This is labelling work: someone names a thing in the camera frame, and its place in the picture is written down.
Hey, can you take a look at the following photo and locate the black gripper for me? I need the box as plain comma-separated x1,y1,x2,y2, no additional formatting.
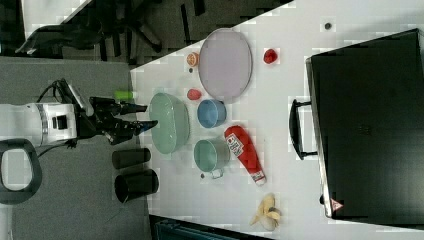
77,97,158,145

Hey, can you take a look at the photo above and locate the black toaster oven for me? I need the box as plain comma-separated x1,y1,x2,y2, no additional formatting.
305,28,424,229

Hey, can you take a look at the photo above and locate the toy strawberry near oven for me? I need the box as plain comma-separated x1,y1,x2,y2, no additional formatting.
263,49,278,64

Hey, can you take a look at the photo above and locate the green cylinder toy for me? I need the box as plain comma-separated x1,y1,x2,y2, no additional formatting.
114,90,137,100

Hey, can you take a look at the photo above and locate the green plastic colander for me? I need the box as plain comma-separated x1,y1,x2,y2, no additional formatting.
149,93,190,154

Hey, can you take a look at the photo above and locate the black cylinder upper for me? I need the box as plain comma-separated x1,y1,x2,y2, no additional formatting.
112,148,151,170

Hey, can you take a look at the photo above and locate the black cylinder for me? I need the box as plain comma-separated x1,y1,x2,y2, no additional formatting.
112,148,151,170
114,169,159,203

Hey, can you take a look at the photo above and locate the toy strawberry near colander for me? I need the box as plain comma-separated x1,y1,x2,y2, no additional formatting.
187,89,202,101

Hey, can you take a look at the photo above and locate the black cylinder lower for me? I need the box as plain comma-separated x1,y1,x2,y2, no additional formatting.
114,169,159,203

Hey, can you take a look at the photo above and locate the blue plastic cup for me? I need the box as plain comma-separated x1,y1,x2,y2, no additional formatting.
197,99,227,128

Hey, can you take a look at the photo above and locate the toy orange slice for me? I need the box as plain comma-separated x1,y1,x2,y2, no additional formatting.
186,52,199,67

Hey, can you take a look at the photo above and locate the red ketchup bottle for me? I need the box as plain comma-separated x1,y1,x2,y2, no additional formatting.
224,125,266,186

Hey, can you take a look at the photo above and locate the lavender oval plate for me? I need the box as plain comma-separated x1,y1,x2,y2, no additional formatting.
198,28,253,103

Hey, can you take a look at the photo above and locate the blue crate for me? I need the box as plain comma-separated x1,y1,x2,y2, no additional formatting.
149,214,271,240

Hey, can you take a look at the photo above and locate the peeled toy banana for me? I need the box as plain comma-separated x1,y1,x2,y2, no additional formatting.
250,193,281,231

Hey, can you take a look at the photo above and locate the green mug with handle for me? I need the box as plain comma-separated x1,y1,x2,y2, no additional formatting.
193,138,230,179

